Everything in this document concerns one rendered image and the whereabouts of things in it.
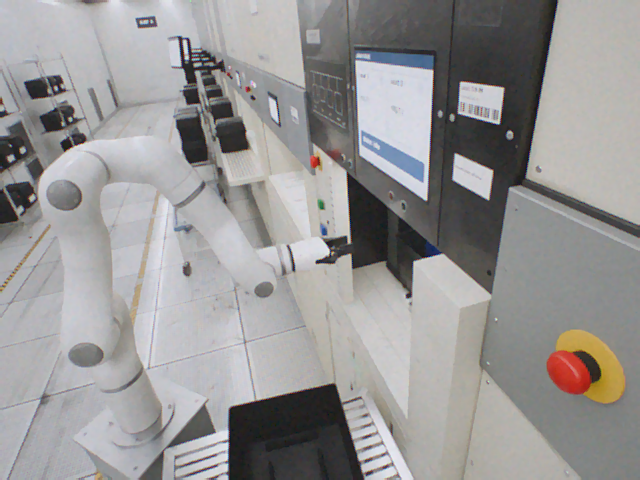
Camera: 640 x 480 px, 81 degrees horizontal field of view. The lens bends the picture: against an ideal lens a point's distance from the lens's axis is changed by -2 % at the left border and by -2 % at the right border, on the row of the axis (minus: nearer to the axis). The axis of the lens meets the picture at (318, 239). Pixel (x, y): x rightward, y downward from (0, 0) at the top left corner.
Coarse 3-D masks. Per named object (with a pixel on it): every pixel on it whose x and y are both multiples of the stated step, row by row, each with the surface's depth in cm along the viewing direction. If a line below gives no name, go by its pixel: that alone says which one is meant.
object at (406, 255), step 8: (408, 232) 121; (416, 232) 122; (400, 240) 118; (408, 240) 122; (416, 240) 124; (424, 240) 125; (400, 248) 120; (408, 248) 115; (416, 248) 124; (424, 248) 125; (400, 256) 122; (408, 256) 116; (416, 256) 111; (424, 256) 127; (400, 264) 124; (408, 264) 118; (400, 272) 126; (408, 272) 120; (400, 280) 128; (408, 280) 122; (408, 288) 123; (408, 296) 127
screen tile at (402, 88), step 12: (396, 84) 61; (408, 84) 57; (396, 96) 62; (408, 96) 58; (420, 96) 55; (420, 108) 56; (396, 120) 64; (420, 120) 56; (396, 132) 65; (408, 132) 61; (420, 132) 57; (408, 144) 62; (420, 144) 58
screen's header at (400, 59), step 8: (360, 56) 72; (368, 56) 68; (376, 56) 65; (384, 56) 63; (392, 56) 60; (400, 56) 58; (408, 56) 55; (416, 56) 53; (424, 56) 52; (432, 56) 50; (392, 64) 61; (400, 64) 58; (408, 64) 56; (416, 64) 54; (424, 64) 52; (432, 64) 50
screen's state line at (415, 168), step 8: (368, 136) 77; (368, 144) 78; (376, 144) 74; (384, 144) 70; (376, 152) 75; (384, 152) 71; (392, 152) 68; (400, 152) 65; (392, 160) 68; (400, 160) 65; (408, 160) 63; (416, 160) 60; (400, 168) 66; (408, 168) 63; (416, 168) 61; (416, 176) 61
